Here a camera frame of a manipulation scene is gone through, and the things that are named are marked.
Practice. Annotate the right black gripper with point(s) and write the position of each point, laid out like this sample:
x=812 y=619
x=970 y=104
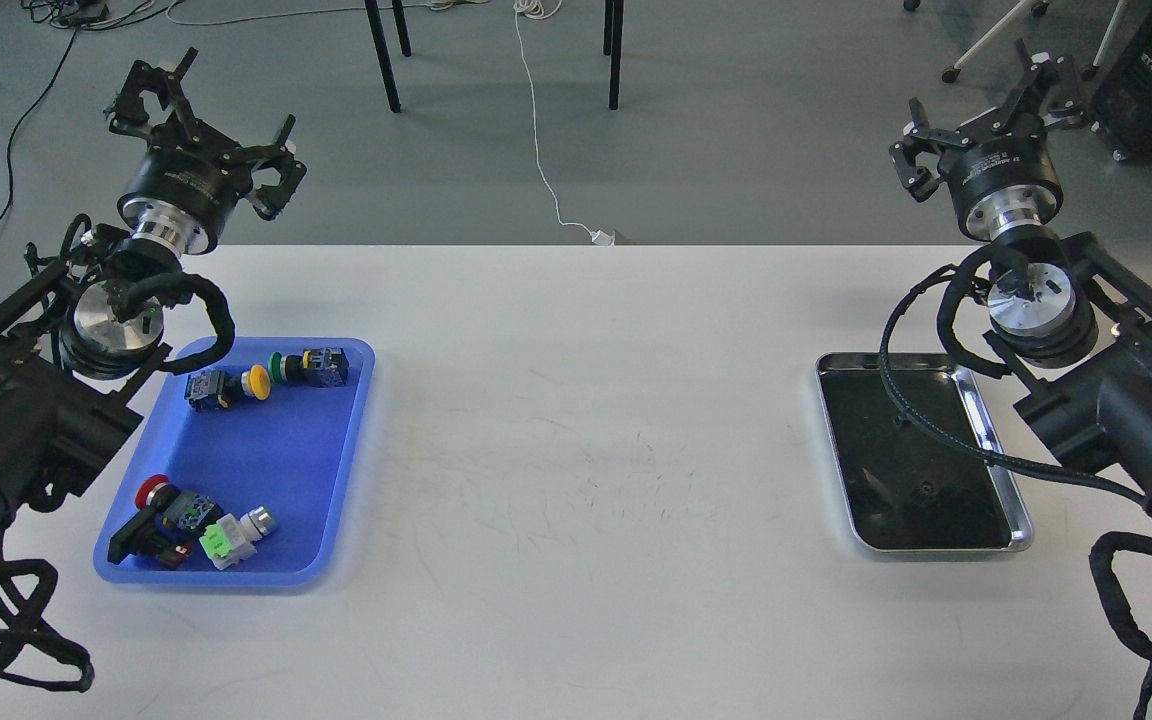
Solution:
x=975 y=164

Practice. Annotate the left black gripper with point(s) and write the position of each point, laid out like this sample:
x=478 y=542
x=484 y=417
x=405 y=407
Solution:
x=184 y=180

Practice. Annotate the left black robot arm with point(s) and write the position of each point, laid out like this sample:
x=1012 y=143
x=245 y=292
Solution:
x=94 y=321

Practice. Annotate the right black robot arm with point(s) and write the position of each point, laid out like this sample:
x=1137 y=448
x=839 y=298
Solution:
x=1059 y=313

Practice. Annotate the white chair base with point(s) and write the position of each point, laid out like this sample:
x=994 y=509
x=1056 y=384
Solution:
x=1091 y=30

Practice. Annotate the black table leg left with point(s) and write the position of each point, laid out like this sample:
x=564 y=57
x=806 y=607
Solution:
x=379 y=40

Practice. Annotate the black table leg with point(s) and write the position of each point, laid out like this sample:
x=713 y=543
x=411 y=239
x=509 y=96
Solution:
x=379 y=40
x=614 y=16

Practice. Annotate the blue plastic tray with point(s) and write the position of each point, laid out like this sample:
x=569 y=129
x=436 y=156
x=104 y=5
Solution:
x=292 y=454

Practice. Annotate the red emergency stop button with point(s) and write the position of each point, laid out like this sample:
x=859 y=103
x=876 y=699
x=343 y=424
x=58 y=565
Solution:
x=168 y=521

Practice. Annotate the black table leg right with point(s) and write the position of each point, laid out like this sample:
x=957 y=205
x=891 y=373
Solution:
x=614 y=16

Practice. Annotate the silver metal tray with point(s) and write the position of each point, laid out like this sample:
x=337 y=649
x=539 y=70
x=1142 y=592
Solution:
x=881 y=458

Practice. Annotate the yellow push button switch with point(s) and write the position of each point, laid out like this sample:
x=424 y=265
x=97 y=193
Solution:
x=215 y=389

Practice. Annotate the green push button switch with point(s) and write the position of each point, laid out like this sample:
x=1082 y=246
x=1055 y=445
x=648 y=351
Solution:
x=321 y=367

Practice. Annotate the silver switch with green block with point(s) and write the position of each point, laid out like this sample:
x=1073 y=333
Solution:
x=232 y=539

